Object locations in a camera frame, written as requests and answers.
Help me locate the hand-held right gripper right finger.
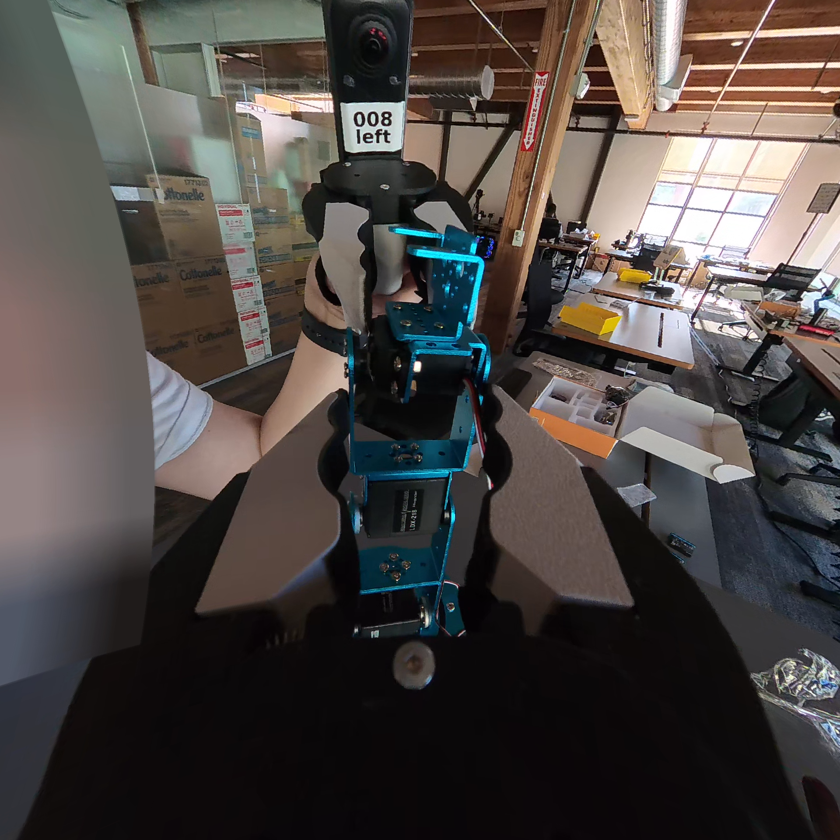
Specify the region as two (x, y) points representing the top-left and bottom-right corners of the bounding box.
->
(465, 385), (636, 626)

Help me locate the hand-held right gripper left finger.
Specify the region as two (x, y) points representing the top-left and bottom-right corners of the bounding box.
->
(194, 387), (368, 627)

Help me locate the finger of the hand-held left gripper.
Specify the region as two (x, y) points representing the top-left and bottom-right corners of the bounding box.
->
(318, 202), (380, 332)
(415, 197), (473, 242)

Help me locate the blue toy robot arm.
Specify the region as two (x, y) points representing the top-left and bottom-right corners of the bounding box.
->
(344, 223), (494, 641)

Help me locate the person's left forearm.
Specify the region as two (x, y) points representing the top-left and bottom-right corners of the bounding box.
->
(154, 331), (352, 503)

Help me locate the light desk with slot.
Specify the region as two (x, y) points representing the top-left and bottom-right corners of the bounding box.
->
(553, 303), (697, 371)

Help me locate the brown wooden desk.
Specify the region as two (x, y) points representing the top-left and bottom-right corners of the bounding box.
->
(748, 315), (840, 460)

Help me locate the person's left hand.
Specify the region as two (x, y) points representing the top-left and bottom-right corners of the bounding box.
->
(303, 256), (432, 338)

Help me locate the black wristband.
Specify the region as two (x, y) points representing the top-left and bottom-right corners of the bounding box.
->
(299, 307), (353, 360)

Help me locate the black office chair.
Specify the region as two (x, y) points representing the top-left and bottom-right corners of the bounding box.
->
(515, 246), (567, 358)

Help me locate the clear bag of metal parts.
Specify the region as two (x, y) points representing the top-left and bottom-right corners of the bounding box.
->
(535, 358), (601, 389)

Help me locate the orange white parts box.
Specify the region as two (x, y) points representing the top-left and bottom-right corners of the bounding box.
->
(528, 375), (757, 485)

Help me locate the person's white shirt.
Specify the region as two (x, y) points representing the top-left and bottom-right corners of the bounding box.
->
(146, 351), (214, 470)

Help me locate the stack of cardboard boxes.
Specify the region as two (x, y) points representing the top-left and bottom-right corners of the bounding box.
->
(110, 112), (324, 388)

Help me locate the yellow plastic tray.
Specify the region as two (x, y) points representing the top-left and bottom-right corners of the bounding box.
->
(558, 302), (623, 337)

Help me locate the large grid window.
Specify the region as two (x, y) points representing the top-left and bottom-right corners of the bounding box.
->
(638, 136), (809, 258)

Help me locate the crumpled clear plastic wrap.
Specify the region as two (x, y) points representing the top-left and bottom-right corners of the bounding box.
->
(750, 648), (840, 737)

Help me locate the black mesh chair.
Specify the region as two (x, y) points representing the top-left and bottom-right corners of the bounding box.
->
(764, 261), (823, 304)

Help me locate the wooden post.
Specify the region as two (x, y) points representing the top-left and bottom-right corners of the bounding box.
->
(482, 0), (599, 355)

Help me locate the silver ventilation duct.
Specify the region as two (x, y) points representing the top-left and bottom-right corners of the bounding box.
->
(653, 0), (694, 112)
(407, 64), (495, 101)

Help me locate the red white wall sign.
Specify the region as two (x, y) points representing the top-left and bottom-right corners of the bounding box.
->
(520, 71), (551, 154)

